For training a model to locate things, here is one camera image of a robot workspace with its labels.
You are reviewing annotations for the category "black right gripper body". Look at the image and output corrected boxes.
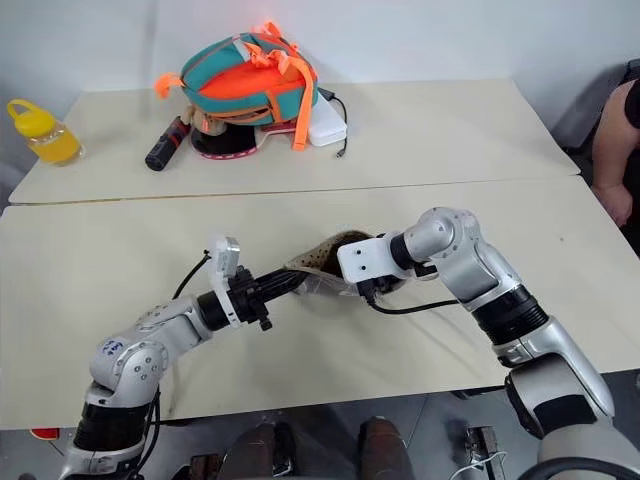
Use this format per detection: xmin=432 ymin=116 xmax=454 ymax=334
xmin=356 ymin=274 xmax=402 ymax=304

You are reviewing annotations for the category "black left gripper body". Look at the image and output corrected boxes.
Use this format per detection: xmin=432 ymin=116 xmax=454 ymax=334
xmin=228 ymin=266 xmax=274 ymax=332

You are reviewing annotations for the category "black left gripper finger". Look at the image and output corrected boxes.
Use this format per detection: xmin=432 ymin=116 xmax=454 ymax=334
xmin=252 ymin=267 xmax=304 ymax=292
xmin=260 ymin=280 xmax=308 ymax=306

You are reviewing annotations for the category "grey plaid pouch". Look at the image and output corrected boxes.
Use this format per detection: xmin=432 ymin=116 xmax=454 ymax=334
xmin=283 ymin=229 xmax=402 ymax=300

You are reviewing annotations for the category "person's hand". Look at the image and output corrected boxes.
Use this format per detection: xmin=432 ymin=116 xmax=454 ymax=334
xmin=605 ymin=182 xmax=635 ymax=228

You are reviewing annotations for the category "black round red-rimmed disc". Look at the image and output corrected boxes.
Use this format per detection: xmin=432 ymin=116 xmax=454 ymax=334
xmin=189 ymin=123 xmax=263 ymax=161

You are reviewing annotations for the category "dark rounded brown shape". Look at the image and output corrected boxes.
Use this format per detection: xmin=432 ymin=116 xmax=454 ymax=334
xmin=356 ymin=416 xmax=417 ymax=480
xmin=218 ymin=421 xmax=299 ymax=480

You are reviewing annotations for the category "white power bank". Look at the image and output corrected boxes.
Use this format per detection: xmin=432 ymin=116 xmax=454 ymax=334
xmin=306 ymin=91 xmax=349 ymax=149

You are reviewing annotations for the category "beige plush toy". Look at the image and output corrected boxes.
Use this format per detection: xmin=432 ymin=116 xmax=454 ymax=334
xmin=180 ymin=103 xmax=229 ymax=137

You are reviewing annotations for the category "teal and orange backpack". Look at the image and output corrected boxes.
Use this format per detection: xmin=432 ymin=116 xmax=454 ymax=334
xmin=151 ymin=19 xmax=321 ymax=152

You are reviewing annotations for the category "yellow lidded juice bottle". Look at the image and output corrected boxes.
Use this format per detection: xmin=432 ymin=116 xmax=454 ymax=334
xmin=6 ymin=98 xmax=87 ymax=167

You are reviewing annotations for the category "dark grey chair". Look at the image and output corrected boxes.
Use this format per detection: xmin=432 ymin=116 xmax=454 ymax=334
xmin=548 ymin=62 xmax=632 ymax=153

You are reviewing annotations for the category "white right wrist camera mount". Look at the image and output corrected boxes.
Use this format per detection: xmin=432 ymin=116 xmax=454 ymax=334
xmin=336 ymin=236 xmax=403 ymax=287

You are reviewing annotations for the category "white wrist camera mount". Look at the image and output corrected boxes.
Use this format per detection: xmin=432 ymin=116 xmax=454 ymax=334
xmin=336 ymin=236 xmax=403 ymax=287
xmin=206 ymin=231 xmax=245 ymax=329

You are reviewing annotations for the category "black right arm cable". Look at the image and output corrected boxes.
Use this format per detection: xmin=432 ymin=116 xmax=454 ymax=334
xmin=363 ymin=287 xmax=462 ymax=317

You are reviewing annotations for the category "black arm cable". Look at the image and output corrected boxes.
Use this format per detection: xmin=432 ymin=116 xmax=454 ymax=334
xmin=172 ymin=248 xmax=213 ymax=301
xmin=363 ymin=287 xmax=462 ymax=317

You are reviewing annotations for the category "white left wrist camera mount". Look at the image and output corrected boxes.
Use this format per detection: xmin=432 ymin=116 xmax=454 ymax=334
xmin=206 ymin=231 xmax=245 ymax=329

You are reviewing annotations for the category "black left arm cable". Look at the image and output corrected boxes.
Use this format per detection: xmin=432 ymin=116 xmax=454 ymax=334
xmin=172 ymin=248 xmax=213 ymax=301

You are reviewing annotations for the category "black USB cable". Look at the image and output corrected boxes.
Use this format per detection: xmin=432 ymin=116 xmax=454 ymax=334
xmin=318 ymin=87 xmax=350 ymax=161

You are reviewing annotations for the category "metal bracket under table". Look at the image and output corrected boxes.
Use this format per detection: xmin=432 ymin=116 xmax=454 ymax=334
xmin=463 ymin=424 xmax=503 ymax=480

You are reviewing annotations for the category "thin white cable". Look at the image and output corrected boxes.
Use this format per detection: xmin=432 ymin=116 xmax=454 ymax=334
xmin=453 ymin=448 xmax=509 ymax=480

